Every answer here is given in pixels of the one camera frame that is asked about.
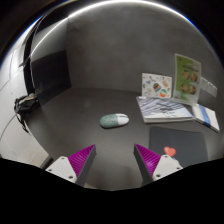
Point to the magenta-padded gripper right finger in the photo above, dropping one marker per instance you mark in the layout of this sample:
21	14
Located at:
166	165

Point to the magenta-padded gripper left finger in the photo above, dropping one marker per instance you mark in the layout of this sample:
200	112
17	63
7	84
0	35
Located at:
63	166

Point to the green and white computer mouse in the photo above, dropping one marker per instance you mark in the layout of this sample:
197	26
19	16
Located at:
113	120

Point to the dark grey mouse pad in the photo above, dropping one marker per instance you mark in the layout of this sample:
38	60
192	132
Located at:
186	141

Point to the red heart sticker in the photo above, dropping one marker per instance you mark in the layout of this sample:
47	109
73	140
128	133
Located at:
169	151

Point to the large grey-patterned magazine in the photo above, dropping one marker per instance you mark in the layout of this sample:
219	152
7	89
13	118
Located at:
163	110

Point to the white book with blue stripe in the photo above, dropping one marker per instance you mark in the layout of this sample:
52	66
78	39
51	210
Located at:
206	116

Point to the white card with colourful stickers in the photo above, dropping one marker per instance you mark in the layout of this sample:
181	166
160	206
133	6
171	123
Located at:
156	85

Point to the green printed poster sheet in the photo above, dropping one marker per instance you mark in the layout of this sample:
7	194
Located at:
187	80

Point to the black flat panel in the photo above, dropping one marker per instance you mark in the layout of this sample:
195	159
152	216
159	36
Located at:
51	78

